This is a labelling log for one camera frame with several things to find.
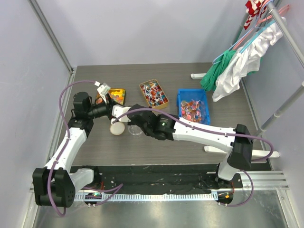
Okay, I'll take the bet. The blue plastic bin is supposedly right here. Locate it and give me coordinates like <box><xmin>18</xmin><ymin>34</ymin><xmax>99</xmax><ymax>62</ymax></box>
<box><xmin>176</xmin><ymin>89</ymin><xmax>210</xmax><ymax>125</ymax></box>

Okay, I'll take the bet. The clear plastic jar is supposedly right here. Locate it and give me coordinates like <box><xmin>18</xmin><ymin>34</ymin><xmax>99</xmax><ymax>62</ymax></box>
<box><xmin>128</xmin><ymin>125</ymin><xmax>143</xmax><ymax>136</ymax></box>

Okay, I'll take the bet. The red white garment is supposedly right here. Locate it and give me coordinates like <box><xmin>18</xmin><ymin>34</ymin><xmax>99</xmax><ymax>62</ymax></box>
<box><xmin>243</xmin><ymin>0</ymin><xmax>269</xmax><ymax>30</ymax></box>

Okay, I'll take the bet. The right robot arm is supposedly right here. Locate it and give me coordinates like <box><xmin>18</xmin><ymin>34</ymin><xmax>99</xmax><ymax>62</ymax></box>
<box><xmin>126</xmin><ymin>104</ymin><xmax>253</xmax><ymax>188</ymax></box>

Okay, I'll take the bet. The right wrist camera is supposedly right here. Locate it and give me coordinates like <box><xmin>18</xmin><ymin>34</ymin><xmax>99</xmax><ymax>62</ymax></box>
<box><xmin>112</xmin><ymin>104</ymin><xmax>130</xmax><ymax>122</ymax></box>

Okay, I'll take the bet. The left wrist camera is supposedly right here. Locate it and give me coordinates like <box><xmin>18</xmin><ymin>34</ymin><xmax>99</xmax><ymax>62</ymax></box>
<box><xmin>94</xmin><ymin>81</ymin><xmax>111</xmax><ymax>100</ymax></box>

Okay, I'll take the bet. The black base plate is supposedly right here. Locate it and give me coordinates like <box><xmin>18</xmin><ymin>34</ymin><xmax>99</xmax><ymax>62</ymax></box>
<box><xmin>84</xmin><ymin>164</ymin><xmax>245</xmax><ymax>195</ymax></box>

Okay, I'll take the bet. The gold tin of star candies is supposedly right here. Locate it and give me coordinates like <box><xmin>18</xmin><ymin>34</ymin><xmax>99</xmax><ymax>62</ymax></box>
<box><xmin>95</xmin><ymin>88</ymin><xmax>126</xmax><ymax>105</ymax></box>

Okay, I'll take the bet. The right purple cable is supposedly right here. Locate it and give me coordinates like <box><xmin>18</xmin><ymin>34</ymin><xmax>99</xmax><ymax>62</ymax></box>
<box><xmin>111</xmin><ymin>108</ymin><xmax>275</xmax><ymax>208</ymax></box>

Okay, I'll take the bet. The gold tin of lollipops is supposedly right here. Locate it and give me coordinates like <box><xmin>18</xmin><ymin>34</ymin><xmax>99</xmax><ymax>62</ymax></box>
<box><xmin>139</xmin><ymin>79</ymin><xmax>169</xmax><ymax>109</ymax></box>

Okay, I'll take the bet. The green garment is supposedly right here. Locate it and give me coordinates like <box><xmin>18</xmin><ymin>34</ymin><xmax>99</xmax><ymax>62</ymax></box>
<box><xmin>200</xmin><ymin>50</ymin><xmax>236</xmax><ymax>91</ymax></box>

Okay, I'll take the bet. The beige jar lid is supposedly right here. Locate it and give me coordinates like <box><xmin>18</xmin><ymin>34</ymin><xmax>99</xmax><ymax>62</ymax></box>
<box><xmin>110</xmin><ymin>122</ymin><xmax>125</xmax><ymax>135</ymax></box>

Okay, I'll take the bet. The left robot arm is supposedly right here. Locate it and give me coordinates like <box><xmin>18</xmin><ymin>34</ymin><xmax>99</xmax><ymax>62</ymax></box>
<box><xmin>32</xmin><ymin>92</ymin><xmax>129</xmax><ymax>208</ymax></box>

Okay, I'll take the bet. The white clothes rack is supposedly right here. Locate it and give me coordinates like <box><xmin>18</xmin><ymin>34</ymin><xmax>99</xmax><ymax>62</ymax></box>
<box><xmin>199</xmin><ymin>0</ymin><xmax>304</xmax><ymax>160</ymax></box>

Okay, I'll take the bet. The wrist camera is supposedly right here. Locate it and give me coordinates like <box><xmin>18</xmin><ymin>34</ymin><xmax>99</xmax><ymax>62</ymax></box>
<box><xmin>112</xmin><ymin>104</ymin><xmax>130</xmax><ymax>122</ymax></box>
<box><xmin>94</xmin><ymin>81</ymin><xmax>111</xmax><ymax>100</ymax></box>

